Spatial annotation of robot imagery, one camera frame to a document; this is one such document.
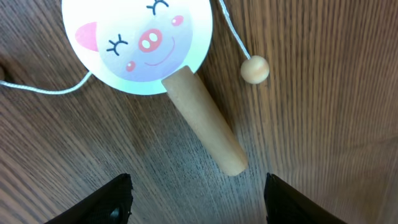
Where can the white wooden rattle drum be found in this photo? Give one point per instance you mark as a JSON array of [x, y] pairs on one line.
[[150, 47]]

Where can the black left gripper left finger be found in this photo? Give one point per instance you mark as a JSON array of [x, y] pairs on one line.
[[109, 204]]

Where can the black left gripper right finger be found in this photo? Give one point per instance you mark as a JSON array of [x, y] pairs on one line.
[[285, 204]]

